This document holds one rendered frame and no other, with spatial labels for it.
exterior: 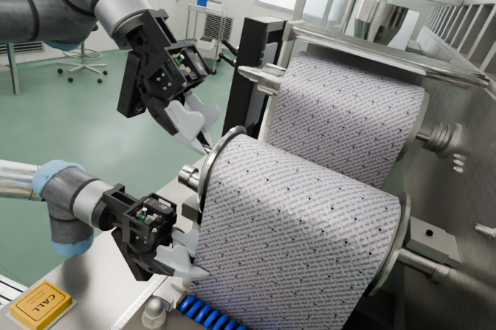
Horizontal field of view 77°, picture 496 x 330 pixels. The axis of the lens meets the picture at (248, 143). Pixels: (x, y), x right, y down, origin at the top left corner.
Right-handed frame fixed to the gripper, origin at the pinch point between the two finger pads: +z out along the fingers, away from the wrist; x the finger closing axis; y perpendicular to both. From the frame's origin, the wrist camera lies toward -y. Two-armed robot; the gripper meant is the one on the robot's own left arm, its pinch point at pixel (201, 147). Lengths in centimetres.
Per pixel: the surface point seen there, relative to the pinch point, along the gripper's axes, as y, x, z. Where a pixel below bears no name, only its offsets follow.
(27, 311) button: -38.7, -18.6, 7.9
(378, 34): 24, 66, 1
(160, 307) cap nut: -12.6, -13.3, 16.7
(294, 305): 3.6, -6.3, 26.0
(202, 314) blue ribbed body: -11.2, -9.2, 22.5
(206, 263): -6.9, -6.3, 15.8
